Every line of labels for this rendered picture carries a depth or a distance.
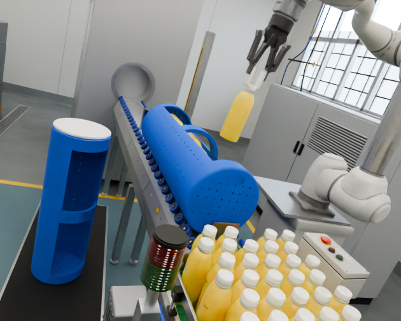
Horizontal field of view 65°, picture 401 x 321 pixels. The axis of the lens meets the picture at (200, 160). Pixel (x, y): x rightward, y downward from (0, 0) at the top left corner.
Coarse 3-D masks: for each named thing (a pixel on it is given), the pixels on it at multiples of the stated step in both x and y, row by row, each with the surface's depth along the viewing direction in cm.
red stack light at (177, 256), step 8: (152, 240) 53; (152, 248) 53; (160, 248) 52; (168, 248) 52; (184, 248) 53; (152, 256) 53; (160, 256) 52; (168, 256) 52; (176, 256) 53; (160, 264) 53; (168, 264) 53; (176, 264) 54
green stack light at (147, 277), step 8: (144, 264) 55; (152, 264) 53; (144, 272) 55; (152, 272) 53; (160, 272) 53; (168, 272) 53; (176, 272) 55; (144, 280) 55; (152, 280) 54; (160, 280) 54; (168, 280) 54; (152, 288) 54; (160, 288) 54; (168, 288) 55
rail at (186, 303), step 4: (180, 276) 87; (176, 280) 88; (180, 280) 86; (176, 284) 87; (180, 284) 85; (184, 288) 83; (184, 292) 82; (184, 296) 82; (184, 300) 81; (188, 300) 80; (184, 304) 81; (188, 304) 79; (184, 308) 81; (188, 308) 78; (192, 308) 78; (188, 312) 78; (192, 312) 77; (188, 316) 78; (192, 316) 76; (188, 320) 77; (192, 320) 76; (196, 320) 75
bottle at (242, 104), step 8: (240, 96) 107; (248, 96) 106; (232, 104) 109; (240, 104) 107; (248, 104) 107; (232, 112) 108; (240, 112) 107; (248, 112) 108; (232, 120) 109; (240, 120) 108; (224, 128) 111; (232, 128) 109; (240, 128) 110; (224, 136) 110; (232, 136) 110
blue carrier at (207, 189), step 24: (144, 120) 175; (168, 120) 154; (168, 144) 136; (192, 144) 125; (168, 168) 127; (192, 168) 112; (216, 168) 106; (240, 168) 108; (192, 192) 105; (216, 192) 108; (240, 192) 112; (192, 216) 109; (216, 216) 113; (240, 216) 116
